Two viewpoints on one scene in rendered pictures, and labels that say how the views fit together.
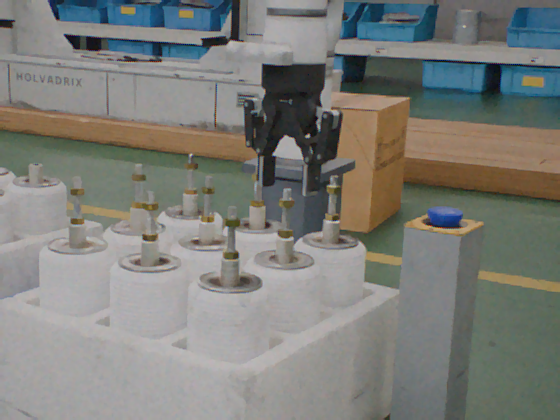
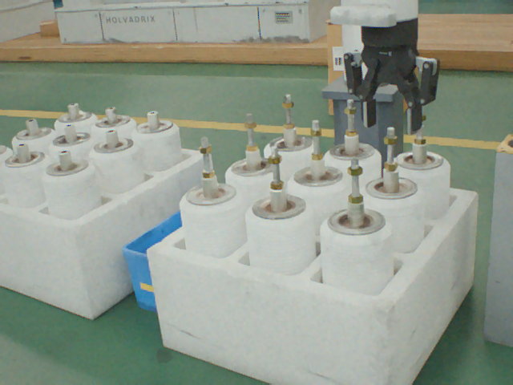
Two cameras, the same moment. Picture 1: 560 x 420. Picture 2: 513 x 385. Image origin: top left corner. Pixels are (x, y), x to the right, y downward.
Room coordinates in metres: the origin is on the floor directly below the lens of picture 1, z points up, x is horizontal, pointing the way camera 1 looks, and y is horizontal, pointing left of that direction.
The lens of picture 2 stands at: (0.25, 0.12, 0.64)
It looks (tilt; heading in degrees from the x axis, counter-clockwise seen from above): 23 degrees down; 1
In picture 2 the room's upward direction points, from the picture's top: 5 degrees counter-clockwise
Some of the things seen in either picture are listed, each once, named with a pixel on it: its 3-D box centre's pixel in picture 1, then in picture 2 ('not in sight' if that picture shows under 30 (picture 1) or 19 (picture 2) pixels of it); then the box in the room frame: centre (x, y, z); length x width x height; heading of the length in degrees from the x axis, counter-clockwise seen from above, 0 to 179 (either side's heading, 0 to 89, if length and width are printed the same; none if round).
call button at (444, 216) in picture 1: (444, 218); not in sight; (1.09, -0.24, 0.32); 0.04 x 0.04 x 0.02
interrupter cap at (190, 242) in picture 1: (207, 243); (318, 176); (1.19, 0.04, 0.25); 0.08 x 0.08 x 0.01
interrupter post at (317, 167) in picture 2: (207, 233); (317, 168); (1.19, 0.04, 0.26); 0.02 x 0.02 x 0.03
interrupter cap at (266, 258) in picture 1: (284, 260); (391, 188); (1.13, -0.06, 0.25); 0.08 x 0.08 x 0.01
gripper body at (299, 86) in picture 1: (292, 96); (389, 47); (1.13, -0.06, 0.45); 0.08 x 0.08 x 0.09
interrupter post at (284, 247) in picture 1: (284, 250); (390, 180); (1.13, -0.06, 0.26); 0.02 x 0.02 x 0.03
